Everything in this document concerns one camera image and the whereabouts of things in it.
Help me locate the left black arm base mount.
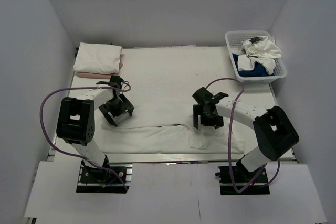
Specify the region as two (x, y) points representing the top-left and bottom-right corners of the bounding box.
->
(76, 164), (132, 194)

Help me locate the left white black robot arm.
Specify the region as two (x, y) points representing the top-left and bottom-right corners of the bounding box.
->
(56, 89), (134, 182)

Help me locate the white cartoon print t-shirt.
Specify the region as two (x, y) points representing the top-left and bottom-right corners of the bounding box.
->
(101, 100), (246, 156)

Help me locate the folded white t-shirt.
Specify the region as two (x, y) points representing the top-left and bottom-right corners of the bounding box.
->
(73, 42), (123, 74)

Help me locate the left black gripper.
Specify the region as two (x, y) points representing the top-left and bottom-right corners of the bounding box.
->
(99, 93), (133, 125)

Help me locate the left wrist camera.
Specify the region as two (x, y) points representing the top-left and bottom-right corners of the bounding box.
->
(96, 76), (124, 89)

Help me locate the blue t-shirt in basket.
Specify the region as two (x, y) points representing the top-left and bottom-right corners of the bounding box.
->
(232, 54), (269, 78)

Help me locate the crumpled white t-shirt in basket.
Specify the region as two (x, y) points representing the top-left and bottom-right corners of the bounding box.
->
(238, 36), (282, 76)

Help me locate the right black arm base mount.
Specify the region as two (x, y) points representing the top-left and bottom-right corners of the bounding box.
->
(215, 166), (270, 196)

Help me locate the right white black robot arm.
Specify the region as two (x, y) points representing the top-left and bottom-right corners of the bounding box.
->
(193, 101), (299, 182)

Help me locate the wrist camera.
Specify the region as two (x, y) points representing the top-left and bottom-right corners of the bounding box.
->
(192, 87), (228, 106)
(96, 76), (124, 89)

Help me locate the folded pink t-shirt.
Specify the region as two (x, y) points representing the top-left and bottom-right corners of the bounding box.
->
(76, 72), (119, 80)

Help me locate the white plastic laundry basket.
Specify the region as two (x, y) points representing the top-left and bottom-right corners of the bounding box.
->
(225, 30), (287, 84)

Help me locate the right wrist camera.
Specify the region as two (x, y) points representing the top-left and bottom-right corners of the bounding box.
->
(192, 87), (228, 106)

